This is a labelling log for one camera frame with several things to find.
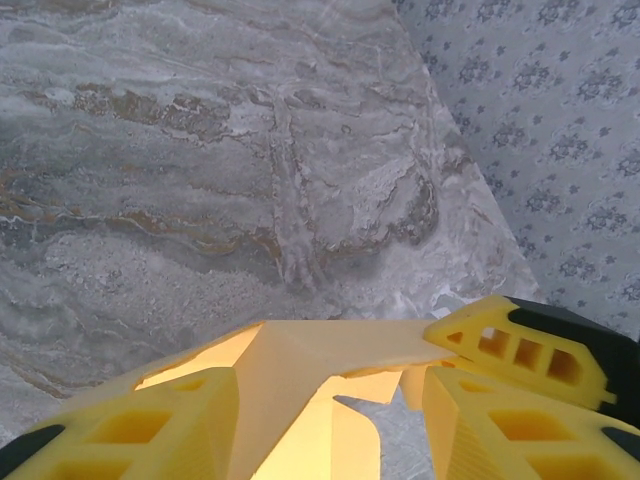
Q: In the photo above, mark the yellow paper box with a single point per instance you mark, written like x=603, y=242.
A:
x=290, y=350

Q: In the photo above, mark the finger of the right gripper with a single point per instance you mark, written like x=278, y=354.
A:
x=525, y=345

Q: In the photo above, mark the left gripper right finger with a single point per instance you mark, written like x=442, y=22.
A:
x=500, y=440

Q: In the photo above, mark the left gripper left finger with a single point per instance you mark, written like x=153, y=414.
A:
x=100, y=440

